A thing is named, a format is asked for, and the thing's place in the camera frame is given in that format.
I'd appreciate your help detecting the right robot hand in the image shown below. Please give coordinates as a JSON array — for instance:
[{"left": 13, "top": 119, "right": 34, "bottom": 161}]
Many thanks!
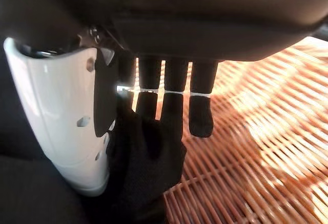
[{"left": 0, "top": 0, "right": 328, "bottom": 197}]

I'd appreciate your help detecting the black garment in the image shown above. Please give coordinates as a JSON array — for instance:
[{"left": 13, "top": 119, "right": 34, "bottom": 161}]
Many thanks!
[{"left": 0, "top": 103, "right": 188, "bottom": 224}]

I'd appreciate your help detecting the large wicker laundry basket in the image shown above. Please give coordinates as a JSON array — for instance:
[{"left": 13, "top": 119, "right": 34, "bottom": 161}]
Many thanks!
[{"left": 163, "top": 36, "right": 328, "bottom": 224}]

